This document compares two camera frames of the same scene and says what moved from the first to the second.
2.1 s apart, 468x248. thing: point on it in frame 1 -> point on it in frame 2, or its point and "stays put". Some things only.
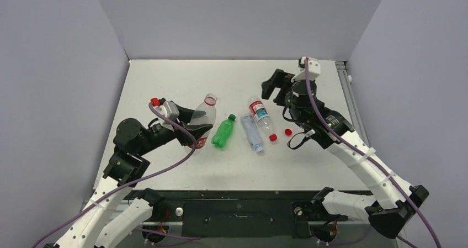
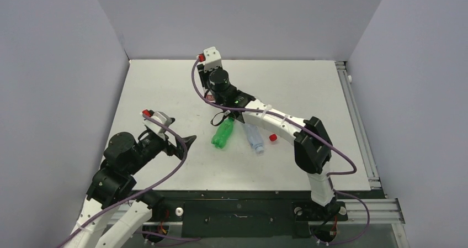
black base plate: [241, 214] stays put
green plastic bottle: [223, 131] stays put
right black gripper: [282, 86] -> [203, 82]
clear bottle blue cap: [248, 122] stays put
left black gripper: [196, 130] -> [170, 148]
